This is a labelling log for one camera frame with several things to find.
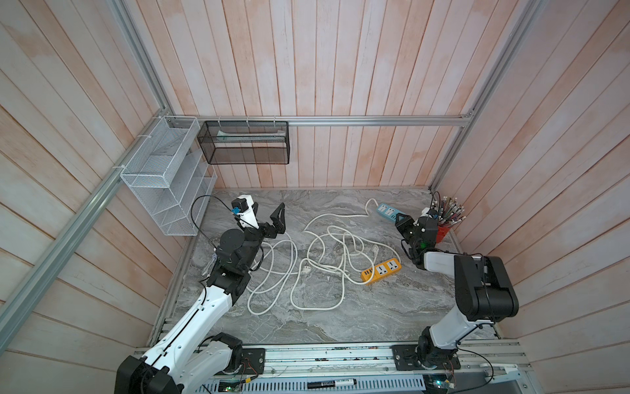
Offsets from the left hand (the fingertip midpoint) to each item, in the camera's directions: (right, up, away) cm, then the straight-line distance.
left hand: (272, 206), depth 72 cm
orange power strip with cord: (+33, -24, +15) cm, 44 cm away
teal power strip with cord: (+43, -1, +28) cm, 52 cm away
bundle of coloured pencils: (+64, -2, +18) cm, 67 cm away
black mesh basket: (-16, +28, +30) cm, 44 cm away
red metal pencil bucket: (+62, -10, +21) cm, 66 cm away
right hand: (+46, -2, +24) cm, 52 cm away
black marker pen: (+15, -51, -3) cm, 53 cm away
